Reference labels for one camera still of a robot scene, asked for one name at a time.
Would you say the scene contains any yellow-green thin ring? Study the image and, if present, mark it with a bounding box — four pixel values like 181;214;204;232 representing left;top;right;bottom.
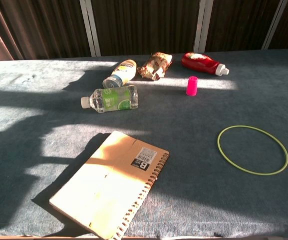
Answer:
217;125;288;176

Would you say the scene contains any small pink cylinder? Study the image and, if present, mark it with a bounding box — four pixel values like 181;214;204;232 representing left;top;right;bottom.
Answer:
186;76;199;97

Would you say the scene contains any clear water bottle green label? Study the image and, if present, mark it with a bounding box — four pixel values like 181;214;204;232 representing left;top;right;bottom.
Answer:
80;84;139;114

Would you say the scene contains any cream mayonnaise squeeze bottle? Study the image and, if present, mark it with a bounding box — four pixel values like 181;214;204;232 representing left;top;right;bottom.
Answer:
102;59;137;89

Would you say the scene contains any crumpled brown snack bag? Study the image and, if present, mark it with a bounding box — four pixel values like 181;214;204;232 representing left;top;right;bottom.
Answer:
136;51;173;81

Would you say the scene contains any kraft spiral notebook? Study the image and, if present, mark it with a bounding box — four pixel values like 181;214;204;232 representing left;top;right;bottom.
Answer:
49;130;170;240

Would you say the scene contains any red ketchup squeeze bottle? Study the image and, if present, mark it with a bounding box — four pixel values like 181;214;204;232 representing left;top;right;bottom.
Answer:
181;52;230;77

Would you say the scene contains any blue-grey table cloth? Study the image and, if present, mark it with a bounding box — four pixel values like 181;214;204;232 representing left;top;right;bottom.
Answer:
0;48;288;238

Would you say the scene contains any white screen frame post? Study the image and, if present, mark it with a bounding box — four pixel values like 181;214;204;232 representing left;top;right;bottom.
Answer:
261;0;288;50
193;0;214;53
79;0;101;58

